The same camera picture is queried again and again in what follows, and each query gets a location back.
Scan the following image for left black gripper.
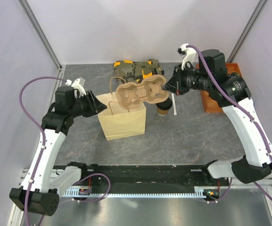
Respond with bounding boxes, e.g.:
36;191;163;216
69;90;107;118

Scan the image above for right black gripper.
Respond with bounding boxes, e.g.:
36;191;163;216
163;62;212;96

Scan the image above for cardboard cup carrier tray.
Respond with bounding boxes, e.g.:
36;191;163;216
115;74;169;110

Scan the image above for black plastic cup lid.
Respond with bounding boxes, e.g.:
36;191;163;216
156;98;173;111

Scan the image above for brown paper coffee cup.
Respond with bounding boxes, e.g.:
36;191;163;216
156;98;173;116

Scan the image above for brown paper bag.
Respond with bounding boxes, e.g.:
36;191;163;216
96;75;147;141

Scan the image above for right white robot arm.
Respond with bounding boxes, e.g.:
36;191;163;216
163;44;272;186

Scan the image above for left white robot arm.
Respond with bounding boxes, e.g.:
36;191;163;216
9;86;107;216

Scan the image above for white wrapped straw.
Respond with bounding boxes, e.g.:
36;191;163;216
171;93;177;115

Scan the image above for camouflage folded cloth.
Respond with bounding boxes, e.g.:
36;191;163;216
113;59;164;84

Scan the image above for orange compartment organizer tray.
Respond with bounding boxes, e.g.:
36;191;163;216
200;63;242;113

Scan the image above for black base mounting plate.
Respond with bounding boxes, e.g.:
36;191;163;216
78;164;229;194

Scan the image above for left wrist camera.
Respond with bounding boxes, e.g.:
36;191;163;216
65;77;86;98

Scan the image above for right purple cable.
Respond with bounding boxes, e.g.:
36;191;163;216
187;44;272;211

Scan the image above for purple cable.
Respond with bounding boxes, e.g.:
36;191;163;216
187;44;272;211
20;76;73;226

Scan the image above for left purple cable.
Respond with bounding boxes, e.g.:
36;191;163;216
20;76;73;226

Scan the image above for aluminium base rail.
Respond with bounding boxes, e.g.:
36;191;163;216
18;168;272;189

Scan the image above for right aluminium frame post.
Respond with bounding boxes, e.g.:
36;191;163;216
226;0;268;63

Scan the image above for aluminium frame post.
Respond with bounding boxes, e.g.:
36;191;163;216
226;0;268;63
18;0;62;71

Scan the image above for white slotted cable duct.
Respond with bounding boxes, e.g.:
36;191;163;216
62;187;206;199

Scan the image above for left aluminium frame post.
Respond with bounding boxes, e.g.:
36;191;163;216
18;0;62;71

